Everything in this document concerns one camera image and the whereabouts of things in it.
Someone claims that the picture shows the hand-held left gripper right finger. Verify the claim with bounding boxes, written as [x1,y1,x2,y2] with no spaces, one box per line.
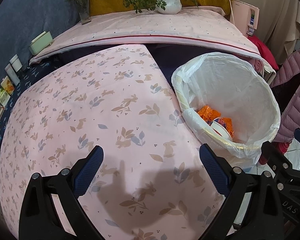
[199,144,286,240]

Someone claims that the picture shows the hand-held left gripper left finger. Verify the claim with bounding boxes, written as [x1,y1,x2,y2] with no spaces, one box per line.
[19,145,105,240]

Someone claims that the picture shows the red and white packet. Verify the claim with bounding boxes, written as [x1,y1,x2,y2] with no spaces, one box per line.
[209,119,232,138]

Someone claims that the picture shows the orange plastic bag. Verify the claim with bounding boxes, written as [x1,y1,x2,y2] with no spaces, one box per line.
[197,105,222,123]
[219,116,235,139]

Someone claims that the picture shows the white lined waste bin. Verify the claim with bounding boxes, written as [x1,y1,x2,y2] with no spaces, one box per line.
[171,52,282,167]

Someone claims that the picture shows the red plastic container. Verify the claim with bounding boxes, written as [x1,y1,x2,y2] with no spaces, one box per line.
[261,141,294,165]

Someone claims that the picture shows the pink down jacket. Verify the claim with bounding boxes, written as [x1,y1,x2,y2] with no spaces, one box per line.
[270,44,300,143]

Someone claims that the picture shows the pink rabbit print tablecloth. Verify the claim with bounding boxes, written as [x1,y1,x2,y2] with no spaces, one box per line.
[0,44,230,240]

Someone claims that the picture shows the red cloth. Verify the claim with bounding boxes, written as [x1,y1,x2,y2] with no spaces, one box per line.
[249,35,279,70]

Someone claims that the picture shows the small green and white box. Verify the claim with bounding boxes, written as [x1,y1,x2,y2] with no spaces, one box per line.
[0,87,10,105]

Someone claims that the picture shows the orange print box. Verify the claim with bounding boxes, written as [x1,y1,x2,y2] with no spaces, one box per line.
[0,76,15,93]

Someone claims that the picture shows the tall white canister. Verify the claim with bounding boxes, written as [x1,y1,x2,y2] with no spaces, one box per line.
[4,64,20,85]

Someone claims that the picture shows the beige curtain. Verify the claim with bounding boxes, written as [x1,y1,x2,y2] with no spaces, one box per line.
[236,0,300,63]

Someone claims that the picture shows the short white canister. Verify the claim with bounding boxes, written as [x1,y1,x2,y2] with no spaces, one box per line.
[9,54,23,72]

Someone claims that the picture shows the pink electric kettle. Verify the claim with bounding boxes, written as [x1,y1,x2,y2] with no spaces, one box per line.
[231,0,260,37]

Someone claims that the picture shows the green tissue box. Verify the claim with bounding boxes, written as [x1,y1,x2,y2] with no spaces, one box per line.
[29,31,53,55]

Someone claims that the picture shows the pink dotted table cloth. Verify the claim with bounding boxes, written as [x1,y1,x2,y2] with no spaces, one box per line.
[29,6,264,67]

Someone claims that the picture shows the glass vase with pink flowers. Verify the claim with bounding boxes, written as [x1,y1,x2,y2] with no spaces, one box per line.
[66,0,93,25]

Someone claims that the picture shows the blue hanging cloth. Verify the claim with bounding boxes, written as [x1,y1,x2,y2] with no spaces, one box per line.
[0,0,89,85]

